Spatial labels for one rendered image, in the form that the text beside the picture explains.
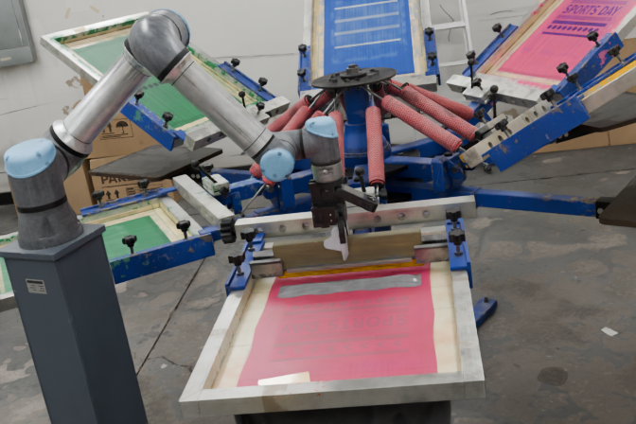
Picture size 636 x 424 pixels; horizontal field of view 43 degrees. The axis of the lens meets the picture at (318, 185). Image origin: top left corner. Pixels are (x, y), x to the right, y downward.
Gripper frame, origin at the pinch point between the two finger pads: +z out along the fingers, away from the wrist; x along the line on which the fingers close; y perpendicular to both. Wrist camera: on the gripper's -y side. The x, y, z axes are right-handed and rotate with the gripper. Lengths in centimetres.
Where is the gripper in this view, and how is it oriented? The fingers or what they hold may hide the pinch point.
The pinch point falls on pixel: (347, 251)
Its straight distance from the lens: 209.2
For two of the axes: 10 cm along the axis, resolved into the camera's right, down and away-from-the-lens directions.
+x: -1.0, 3.2, -9.4
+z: 1.4, 9.4, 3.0
